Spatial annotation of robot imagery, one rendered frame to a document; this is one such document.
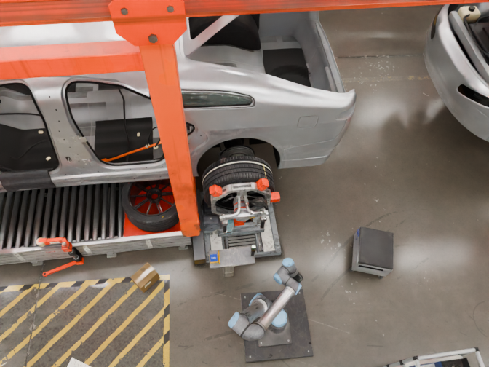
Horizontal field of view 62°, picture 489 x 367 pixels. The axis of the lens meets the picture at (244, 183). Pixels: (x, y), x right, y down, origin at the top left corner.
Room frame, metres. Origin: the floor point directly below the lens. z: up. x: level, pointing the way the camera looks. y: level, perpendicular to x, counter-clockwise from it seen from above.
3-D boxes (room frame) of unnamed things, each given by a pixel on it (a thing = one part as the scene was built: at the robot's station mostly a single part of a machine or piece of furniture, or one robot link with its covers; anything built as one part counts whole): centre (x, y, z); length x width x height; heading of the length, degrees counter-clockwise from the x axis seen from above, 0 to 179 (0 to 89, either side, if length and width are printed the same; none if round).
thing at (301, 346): (0.78, -0.39, 0.15); 0.60 x 0.60 x 0.30; 9
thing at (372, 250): (1.59, -1.37, 0.17); 0.43 x 0.36 x 0.34; 173
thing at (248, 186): (1.72, 0.02, 0.85); 0.54 x 0.07 x 0.54; 101
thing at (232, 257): (1.32, 0.07, 0.44); 0.43 x 0.17 x 0.03; 101
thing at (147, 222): (1.91, 0.91, 0.39); 0.66 x 0.66 x 0.24
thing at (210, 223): (1.86, 0.34, 0.26); 0.42 x 0.18 x 0.35; 11
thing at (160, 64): (1.55, 0.48, 1.75); 0.19 x 0.16 x 2.45; 101
